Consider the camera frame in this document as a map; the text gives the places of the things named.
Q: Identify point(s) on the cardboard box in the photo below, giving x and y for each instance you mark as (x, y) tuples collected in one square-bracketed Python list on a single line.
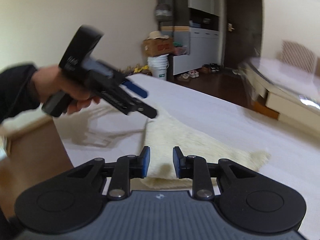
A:
[(157, 47)]

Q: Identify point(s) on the black white sneaker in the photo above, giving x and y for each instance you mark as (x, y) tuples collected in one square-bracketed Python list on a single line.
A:
[(215, 68)]

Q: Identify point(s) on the white pink sandal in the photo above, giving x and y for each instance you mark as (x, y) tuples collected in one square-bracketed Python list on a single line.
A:
[(194, 74), (185, 75)]

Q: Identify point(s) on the dark wooden door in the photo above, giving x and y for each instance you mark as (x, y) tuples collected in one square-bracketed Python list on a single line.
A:
[(243, 25)]

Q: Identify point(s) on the white plastic bucket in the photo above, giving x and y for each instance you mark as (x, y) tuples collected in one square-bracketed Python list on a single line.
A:
[(158, 67)]

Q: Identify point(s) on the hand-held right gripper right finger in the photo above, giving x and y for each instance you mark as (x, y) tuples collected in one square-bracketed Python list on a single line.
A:
[(177, 162)]

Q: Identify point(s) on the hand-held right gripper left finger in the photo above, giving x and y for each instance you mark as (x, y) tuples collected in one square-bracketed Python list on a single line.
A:
[(145, 162)]

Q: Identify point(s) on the person's left hand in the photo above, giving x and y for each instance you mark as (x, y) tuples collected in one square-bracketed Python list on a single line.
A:
[(50, 80)]

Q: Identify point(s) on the white grey cabinet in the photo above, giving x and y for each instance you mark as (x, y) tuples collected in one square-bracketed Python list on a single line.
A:
[(200, 38)]

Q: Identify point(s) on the brown shoe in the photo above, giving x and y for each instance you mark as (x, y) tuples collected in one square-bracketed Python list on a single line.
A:
[(206, 69)]

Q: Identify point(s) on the cluster of cooking oil bottles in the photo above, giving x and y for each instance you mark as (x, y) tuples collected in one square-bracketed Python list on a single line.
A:
[(138, 69)]

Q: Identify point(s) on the grey hanging bag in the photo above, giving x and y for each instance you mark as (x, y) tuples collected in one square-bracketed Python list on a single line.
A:
[(163, 10)]

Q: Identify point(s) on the colourful plastic bags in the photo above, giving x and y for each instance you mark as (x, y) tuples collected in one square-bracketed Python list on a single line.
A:
[(180, 48)]

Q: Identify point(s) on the beige slipper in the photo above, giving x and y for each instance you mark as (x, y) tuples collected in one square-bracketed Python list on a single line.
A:
[(236, 72)]

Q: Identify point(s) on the cream terry towel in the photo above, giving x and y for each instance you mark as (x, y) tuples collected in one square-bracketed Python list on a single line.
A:
[(190, 140)]

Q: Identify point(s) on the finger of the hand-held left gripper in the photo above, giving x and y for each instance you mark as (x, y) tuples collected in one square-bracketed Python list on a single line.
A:
[(136, 90), (148, 112)]

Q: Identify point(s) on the straw hat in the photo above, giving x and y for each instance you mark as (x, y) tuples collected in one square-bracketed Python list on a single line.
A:
[(157, 35)]

